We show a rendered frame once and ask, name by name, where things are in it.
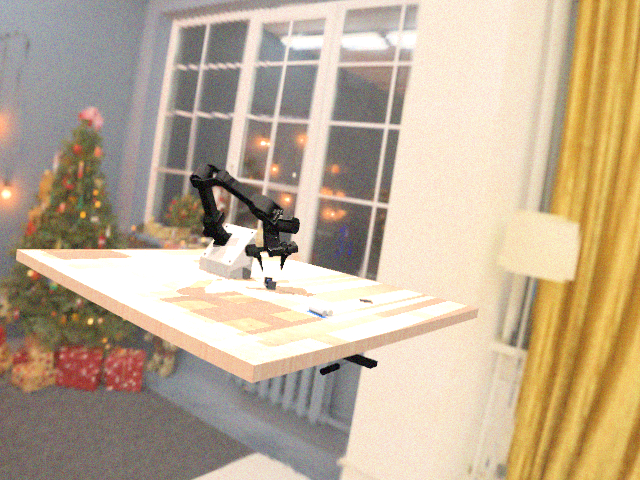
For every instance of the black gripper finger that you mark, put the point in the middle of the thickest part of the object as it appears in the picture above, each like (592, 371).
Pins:
(259, 258)
(283, 258)

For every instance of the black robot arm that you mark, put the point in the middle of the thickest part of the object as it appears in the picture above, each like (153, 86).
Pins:
(259, 205)

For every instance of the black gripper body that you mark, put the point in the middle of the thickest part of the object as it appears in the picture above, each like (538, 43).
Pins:
(252, 250)

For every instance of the grey battery holder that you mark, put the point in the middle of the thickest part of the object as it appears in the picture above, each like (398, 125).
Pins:
(271, 284)

